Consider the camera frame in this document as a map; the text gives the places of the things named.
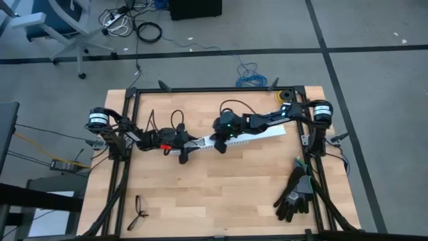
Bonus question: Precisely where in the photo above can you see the black cable coil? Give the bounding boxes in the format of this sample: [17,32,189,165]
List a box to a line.
[136,21,163,44]

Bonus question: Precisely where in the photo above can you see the white duct cover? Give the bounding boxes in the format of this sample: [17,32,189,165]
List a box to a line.
[199,125,288,151]

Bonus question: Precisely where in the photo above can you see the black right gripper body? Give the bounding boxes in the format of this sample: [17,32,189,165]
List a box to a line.
[219,128,242,140]

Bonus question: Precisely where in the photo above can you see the black furniture bar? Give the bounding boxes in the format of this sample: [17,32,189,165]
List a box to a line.
[0,182,84,214]

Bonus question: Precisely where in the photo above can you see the black eyeglasses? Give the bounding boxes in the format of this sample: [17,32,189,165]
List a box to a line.
[126,195,150,232]

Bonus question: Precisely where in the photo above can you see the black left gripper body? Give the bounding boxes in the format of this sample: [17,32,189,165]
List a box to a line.
[173,132,189,151]

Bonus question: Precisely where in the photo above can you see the black aluminium table frame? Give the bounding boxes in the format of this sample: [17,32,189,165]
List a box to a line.
[76,80,365,241]

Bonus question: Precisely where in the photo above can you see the blue floor cable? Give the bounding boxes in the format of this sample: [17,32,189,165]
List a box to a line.
[162,35,268,88]

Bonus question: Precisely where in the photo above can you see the white power strip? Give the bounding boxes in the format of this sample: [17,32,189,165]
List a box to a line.
[102,12,125,27]

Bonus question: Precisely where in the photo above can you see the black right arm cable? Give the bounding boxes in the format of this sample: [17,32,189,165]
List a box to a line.
[219,98,258,116]

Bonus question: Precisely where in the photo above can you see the black box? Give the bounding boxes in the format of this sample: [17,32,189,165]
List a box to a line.
[168,0,223,21]

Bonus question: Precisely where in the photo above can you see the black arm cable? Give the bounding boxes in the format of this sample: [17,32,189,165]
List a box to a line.
[145,108,185,135]
[219,98,258,116]

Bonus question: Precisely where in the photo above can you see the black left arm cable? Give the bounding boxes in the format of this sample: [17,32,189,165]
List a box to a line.
[145,108,185,135]

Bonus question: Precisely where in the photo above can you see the grey black work glove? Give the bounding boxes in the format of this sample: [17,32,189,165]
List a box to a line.
[287,173,315,216]

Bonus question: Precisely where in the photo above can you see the black power adapter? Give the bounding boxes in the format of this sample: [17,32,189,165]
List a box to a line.
[49,159,78,173]

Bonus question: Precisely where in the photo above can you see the yellow floor cable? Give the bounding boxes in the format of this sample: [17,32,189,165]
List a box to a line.
[13,133,91,168]

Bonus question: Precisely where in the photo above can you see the yellow wire spool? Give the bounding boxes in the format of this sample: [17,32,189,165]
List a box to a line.
[274,89,294,105]

